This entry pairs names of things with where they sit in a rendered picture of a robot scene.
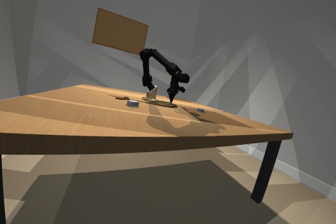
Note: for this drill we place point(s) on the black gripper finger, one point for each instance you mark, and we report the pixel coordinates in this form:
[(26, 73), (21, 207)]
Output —
[(171, 96)]

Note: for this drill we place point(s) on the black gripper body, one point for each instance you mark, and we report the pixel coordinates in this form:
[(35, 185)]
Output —
[(173, 87)]

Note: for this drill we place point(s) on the white cube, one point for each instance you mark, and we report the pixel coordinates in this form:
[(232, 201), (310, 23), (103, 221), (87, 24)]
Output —
[(133, 103)]

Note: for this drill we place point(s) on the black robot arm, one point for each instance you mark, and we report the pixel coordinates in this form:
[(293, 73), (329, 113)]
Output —
[(171, 68)]

